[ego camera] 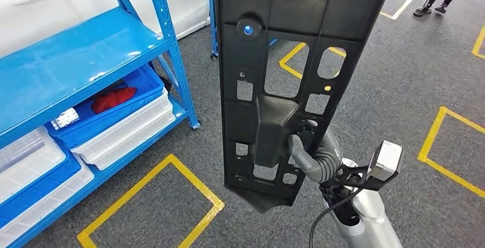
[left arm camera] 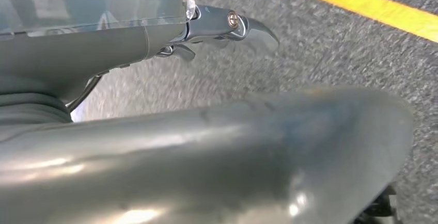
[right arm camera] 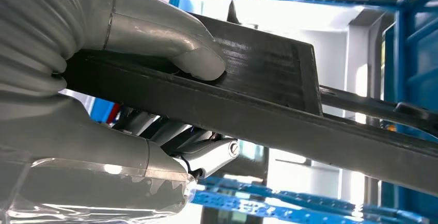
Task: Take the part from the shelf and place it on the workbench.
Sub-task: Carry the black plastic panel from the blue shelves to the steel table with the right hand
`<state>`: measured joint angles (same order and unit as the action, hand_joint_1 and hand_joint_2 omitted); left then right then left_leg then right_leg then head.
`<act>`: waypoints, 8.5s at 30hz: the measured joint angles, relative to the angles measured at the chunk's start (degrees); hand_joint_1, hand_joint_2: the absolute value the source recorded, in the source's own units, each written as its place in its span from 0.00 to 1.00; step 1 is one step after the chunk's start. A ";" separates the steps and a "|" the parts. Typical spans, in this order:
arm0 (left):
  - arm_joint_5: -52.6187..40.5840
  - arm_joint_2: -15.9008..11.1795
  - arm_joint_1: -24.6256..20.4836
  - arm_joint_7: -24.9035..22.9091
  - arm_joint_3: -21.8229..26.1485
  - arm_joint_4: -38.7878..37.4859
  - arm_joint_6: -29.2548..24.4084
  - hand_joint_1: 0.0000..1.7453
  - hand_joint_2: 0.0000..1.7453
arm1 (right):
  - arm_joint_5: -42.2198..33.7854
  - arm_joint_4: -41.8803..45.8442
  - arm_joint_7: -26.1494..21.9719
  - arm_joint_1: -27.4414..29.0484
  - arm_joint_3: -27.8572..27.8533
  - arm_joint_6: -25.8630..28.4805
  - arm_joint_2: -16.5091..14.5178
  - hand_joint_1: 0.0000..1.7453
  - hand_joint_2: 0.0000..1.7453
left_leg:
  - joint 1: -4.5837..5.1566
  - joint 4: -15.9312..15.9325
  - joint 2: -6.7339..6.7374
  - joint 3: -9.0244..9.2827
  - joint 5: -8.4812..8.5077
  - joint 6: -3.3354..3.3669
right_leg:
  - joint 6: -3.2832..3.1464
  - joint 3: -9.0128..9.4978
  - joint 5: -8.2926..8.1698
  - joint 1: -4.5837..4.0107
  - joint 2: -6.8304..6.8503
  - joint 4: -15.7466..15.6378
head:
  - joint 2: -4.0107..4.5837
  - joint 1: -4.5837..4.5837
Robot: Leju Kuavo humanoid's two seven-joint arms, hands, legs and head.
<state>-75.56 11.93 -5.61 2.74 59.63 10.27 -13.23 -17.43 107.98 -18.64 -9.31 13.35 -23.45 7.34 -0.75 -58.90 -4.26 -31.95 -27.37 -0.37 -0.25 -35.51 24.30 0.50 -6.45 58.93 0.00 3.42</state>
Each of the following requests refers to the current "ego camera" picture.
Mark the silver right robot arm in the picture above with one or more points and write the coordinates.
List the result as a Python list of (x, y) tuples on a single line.
[(371, 220)]

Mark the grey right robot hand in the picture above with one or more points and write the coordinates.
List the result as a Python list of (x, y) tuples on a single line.
[(303, 159)]

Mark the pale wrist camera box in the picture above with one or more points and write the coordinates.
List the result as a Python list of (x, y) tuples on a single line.
[(386, 159)]

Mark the black plastic panel part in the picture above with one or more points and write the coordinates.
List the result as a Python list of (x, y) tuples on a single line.
[(295, 8)]

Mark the blue metal shelf rack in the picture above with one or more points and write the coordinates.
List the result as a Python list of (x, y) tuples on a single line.
[(213, 11), (75, 49)]

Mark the blue plastic bin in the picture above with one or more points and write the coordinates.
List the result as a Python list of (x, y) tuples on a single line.
[(140, 83), (57, 180)]

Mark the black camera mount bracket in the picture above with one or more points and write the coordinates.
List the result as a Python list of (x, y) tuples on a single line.
[(375, 185)]

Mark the white car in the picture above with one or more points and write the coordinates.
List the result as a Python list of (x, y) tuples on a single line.
[(57, 19)]

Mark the white plastic bin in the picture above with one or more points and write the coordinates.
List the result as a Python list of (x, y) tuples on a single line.
[(45, 208), (125, 132)]

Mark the white packet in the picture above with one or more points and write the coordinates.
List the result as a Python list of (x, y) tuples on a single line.
[(66, 118)]

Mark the red cloth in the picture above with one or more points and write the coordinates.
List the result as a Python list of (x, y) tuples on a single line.
[(113, 98)]

